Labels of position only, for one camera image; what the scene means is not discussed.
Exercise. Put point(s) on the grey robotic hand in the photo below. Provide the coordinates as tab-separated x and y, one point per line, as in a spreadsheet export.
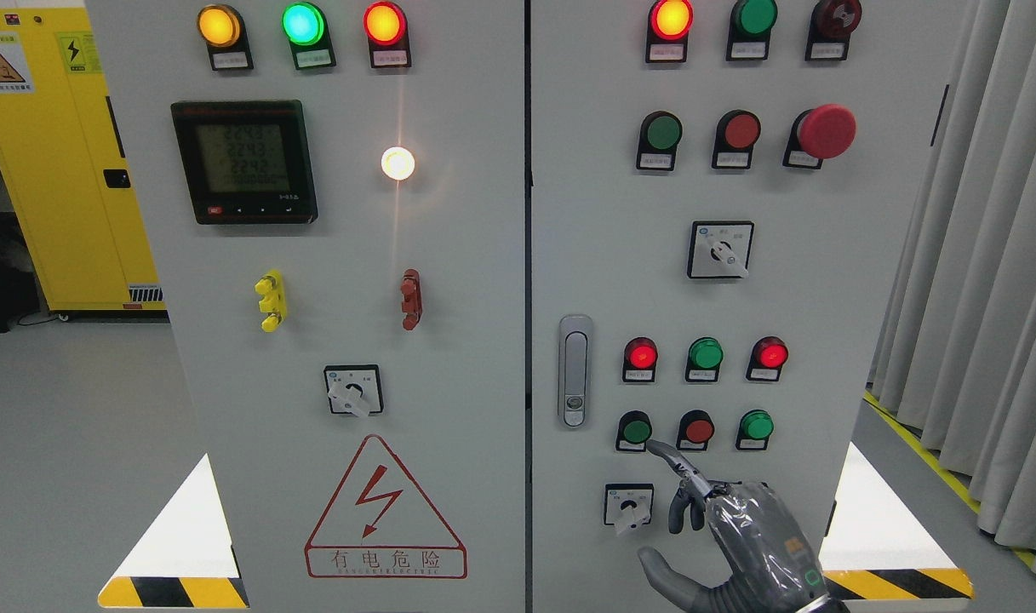
774	568

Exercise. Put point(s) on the green start push button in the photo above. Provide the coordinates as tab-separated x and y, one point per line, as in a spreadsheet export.
633	431

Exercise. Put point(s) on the lower right green push button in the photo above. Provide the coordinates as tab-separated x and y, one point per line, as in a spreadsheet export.
754	431

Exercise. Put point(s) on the lower red push button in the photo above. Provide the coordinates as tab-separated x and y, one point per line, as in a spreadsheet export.
695	430

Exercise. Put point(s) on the red push button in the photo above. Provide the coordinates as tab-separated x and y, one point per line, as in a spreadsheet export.
695	430
736	135

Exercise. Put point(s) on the upper red push button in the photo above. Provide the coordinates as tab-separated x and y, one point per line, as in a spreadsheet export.
736	135

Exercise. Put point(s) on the red emergency stop mushroom button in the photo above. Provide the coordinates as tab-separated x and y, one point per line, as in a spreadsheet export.
818	134

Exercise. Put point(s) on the upper green push button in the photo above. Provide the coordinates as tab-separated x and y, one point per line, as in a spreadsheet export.
658	138

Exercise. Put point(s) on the red indicator light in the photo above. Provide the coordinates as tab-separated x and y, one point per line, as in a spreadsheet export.
639	361
767	358
387	32
668	27

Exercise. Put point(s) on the middle green indicator light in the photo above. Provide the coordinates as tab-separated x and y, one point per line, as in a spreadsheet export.
704	360

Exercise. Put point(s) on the green indicator light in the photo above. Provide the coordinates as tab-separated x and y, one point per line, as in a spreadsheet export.
307	31
704	360
750	25

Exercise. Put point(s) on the grey curtain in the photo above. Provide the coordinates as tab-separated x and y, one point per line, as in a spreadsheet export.
957	357

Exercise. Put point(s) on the right cabinet door panel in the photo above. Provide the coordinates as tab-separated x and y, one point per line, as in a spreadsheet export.
611	242

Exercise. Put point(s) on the cabinet door panel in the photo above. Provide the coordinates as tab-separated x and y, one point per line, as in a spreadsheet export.
453	386
611	242

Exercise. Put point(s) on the red electrical hazard warning sign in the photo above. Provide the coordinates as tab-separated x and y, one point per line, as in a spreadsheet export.
379	523

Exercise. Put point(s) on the red terminal connector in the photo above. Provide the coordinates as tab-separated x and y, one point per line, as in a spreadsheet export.
412	299

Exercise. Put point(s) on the green indicator light top right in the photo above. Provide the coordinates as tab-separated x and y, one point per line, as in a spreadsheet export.
750	25

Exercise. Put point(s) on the white glowing indicator light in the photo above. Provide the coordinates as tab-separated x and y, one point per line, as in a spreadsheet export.
397	163

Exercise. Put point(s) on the red indicator light top right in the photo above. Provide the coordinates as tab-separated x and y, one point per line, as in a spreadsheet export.
668	27

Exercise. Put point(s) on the yellow terminal connector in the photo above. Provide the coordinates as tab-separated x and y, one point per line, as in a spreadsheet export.
273	301

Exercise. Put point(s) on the left cabinet door panel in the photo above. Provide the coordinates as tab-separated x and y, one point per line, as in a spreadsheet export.
453	386

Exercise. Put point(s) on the black digital power meter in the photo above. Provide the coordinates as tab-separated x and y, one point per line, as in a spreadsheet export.
246	162

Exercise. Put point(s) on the red indicator light top left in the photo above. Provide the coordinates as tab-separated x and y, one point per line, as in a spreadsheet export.
387	32

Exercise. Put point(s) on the green indicator light top left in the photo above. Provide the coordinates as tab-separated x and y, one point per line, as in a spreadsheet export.
307	31

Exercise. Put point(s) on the yellow indicator light top left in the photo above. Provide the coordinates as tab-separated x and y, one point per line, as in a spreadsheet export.
223	30

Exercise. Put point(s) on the yellow safety cabinet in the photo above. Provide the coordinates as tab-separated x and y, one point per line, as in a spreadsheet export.
65	169

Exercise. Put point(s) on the lower white rotary selector switch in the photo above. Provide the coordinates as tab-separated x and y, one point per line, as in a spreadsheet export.
627	507

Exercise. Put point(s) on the silver cabinet door handle lock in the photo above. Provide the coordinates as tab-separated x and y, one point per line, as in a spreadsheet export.
574	334

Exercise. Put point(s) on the upper right rotary selector switch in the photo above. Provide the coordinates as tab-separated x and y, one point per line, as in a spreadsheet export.
720	249

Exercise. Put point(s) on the left door rotary selector switch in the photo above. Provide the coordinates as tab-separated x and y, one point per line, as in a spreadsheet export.
354	389

